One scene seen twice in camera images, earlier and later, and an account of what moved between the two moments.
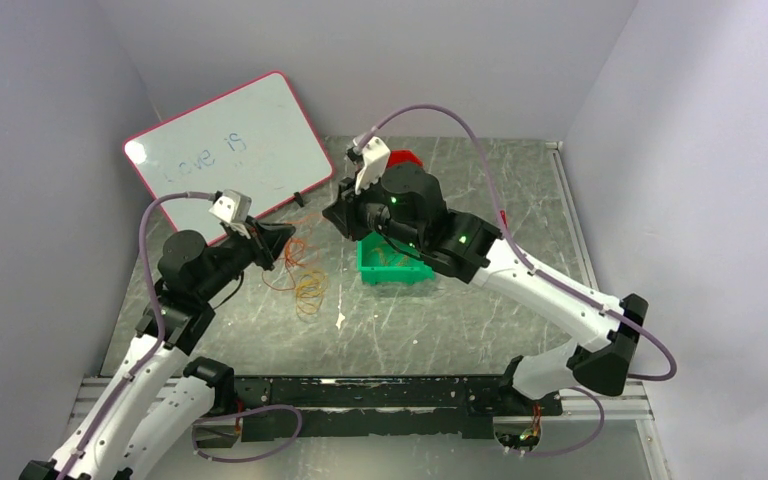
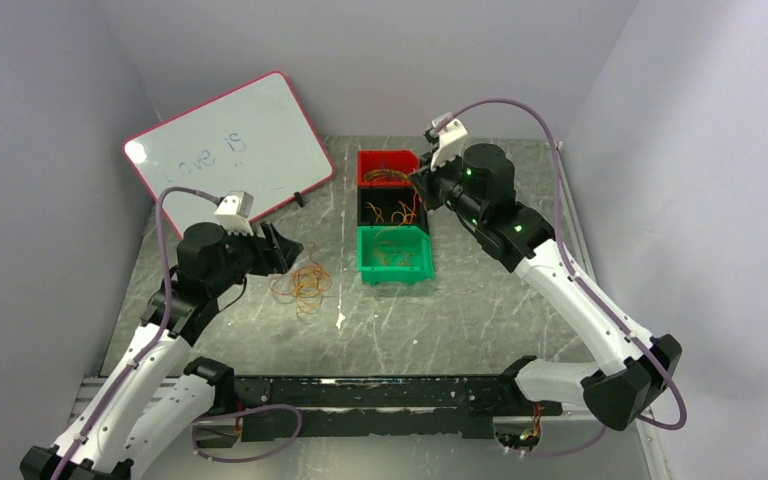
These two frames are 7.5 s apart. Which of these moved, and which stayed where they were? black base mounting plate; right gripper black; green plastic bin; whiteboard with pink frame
Moved: right gripper black
Stayed: green plastic bin; black base mounting plate; whiteboard with pink frame
